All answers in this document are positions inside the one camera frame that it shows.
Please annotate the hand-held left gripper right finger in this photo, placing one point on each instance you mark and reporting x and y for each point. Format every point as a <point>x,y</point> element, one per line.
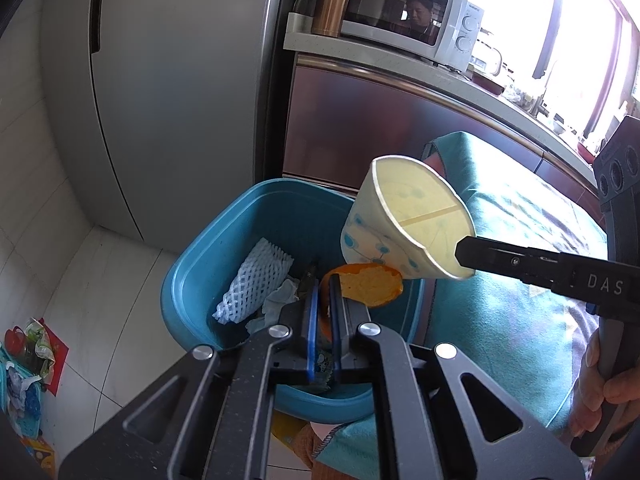
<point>334,332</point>

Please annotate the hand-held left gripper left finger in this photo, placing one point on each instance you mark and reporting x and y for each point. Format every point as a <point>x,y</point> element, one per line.
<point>313,332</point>

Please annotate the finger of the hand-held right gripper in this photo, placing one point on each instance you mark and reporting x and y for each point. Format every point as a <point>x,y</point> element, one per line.
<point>505,260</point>

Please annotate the white tissue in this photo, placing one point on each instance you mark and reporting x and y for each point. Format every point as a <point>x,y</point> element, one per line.
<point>275,302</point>

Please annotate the orange peel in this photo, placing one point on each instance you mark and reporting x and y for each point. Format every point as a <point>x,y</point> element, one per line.
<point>370,285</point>

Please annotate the white foam fruit net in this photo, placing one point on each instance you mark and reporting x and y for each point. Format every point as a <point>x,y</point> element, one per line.
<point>252,282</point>

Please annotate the dotted paper cup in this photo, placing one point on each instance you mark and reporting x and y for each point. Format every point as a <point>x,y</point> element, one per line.
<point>400,215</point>

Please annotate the blue plastic bin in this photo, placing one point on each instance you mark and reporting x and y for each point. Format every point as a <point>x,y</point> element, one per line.
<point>215,240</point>

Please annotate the person's right hand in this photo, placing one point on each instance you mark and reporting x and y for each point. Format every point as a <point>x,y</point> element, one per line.
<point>625,387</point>

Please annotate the teal printed tablecloth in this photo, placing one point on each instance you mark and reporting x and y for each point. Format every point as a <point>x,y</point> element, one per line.
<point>515,340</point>

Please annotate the brown knitted cloth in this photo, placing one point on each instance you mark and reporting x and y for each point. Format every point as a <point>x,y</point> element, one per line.
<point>310,455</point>

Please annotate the lidded container dark contents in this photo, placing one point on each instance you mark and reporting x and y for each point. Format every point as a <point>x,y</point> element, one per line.
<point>492,84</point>

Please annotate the brown base cabinets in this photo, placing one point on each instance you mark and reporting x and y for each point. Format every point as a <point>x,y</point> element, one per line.
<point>375,120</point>

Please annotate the glass electric kettle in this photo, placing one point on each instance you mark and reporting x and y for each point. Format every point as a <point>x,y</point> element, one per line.
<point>487,57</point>

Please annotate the white kitchen countertop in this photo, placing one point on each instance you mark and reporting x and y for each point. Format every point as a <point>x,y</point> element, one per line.
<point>400,67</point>

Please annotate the kitchen window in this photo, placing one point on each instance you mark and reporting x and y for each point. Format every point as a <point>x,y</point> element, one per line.
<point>540,10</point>

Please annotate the red paper sheet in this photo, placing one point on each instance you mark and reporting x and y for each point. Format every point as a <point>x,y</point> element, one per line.
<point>57,355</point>

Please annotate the white microwave oven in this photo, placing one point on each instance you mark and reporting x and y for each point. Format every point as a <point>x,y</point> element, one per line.
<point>400,15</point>

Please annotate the grey refrigerator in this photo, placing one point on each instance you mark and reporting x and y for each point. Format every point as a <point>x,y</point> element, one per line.
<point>175,85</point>

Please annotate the blue plastic basket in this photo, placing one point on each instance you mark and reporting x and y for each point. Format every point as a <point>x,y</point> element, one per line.
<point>20,400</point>

